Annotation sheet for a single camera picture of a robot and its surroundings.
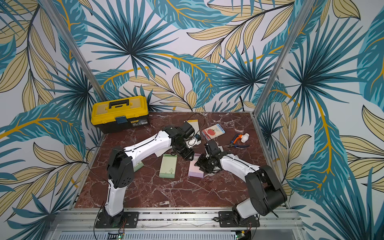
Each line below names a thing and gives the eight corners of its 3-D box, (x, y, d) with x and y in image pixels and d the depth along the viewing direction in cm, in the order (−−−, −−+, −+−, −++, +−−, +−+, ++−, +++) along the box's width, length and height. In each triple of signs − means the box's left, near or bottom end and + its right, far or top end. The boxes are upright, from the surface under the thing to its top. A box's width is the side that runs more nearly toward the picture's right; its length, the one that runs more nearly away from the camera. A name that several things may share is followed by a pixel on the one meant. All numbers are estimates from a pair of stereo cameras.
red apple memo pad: (207, 141, 106) (207, 139, 104) (201, 132, 110) (201, 130, 109) (225, 133, 110) (225, 131, 108) (218, 125, 115) (218, 123, 113)
